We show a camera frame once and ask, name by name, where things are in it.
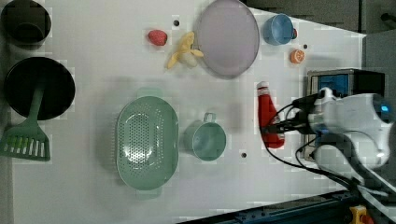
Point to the lavender round plate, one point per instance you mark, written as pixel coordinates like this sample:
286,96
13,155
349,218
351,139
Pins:
229,37

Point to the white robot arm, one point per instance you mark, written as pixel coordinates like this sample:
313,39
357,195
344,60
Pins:
337,157

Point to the blue bowl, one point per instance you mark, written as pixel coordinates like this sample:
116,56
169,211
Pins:
278,30

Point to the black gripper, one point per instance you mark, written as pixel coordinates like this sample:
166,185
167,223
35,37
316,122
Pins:
298,123

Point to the green spatula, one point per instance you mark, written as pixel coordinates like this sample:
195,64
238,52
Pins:
27,140

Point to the red ketchup bottle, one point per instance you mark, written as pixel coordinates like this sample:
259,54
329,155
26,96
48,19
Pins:
267,116

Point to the green mug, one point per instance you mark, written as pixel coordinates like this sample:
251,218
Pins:
205,138

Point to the red toy strawberry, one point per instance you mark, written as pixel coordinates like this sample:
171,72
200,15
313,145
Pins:
157,37
294,34

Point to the black cup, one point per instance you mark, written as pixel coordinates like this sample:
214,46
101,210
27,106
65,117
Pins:
26,21

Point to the yellow toy banana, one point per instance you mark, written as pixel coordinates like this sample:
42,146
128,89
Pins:
185,53

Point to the toy orange half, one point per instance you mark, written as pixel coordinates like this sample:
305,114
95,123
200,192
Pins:
297,56

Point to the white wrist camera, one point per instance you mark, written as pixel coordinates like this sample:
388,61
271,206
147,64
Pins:
308,102

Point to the green strainer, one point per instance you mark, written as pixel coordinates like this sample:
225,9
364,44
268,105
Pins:
147,143

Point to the black bowl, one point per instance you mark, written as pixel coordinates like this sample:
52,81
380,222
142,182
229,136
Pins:
40,73

